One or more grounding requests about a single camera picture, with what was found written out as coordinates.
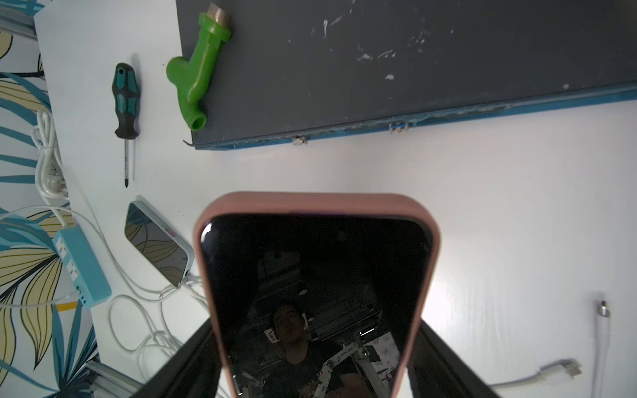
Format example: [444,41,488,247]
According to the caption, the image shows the coiled white power cord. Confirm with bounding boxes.
[31,108,68,200]

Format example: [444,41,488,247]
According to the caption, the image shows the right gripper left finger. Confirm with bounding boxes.
[132,321,222,398]

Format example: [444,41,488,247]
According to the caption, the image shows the dark grey network switch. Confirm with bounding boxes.
[192,1,636,150]

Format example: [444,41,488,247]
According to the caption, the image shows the phone in grey clear case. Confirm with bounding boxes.
[124,196,195,288]

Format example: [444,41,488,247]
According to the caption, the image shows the phone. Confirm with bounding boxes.
[124,196,195,288]
[194,192,440,397]

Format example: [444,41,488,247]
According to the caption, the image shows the green black screwdriver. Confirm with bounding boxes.
[112,63,140,188]

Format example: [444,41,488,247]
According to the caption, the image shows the white cable with black plug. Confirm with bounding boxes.
[0,203,220,384]

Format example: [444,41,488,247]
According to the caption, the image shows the green plastic pipe fitting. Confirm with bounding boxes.
[166,3,232,132]

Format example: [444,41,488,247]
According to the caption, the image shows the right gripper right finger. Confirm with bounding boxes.
[407,320,499,398]

